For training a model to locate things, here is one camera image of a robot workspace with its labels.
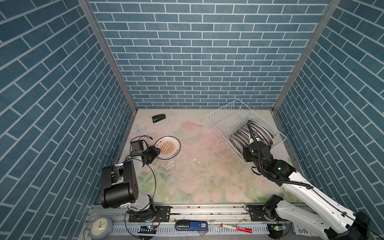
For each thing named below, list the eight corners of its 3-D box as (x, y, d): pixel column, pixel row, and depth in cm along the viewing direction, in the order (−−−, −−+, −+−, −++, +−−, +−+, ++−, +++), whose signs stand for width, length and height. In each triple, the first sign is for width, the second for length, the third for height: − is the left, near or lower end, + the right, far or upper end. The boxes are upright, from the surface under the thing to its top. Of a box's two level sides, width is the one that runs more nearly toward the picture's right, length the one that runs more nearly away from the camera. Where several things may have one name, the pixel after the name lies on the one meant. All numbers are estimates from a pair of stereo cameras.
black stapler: (153, 123, 115) (152, 120, 112) (152, 119, 117) (151, 116, 114) (166, 119, 117) (165, 116, 114) (165, 116, 120) (164, 113, 117)
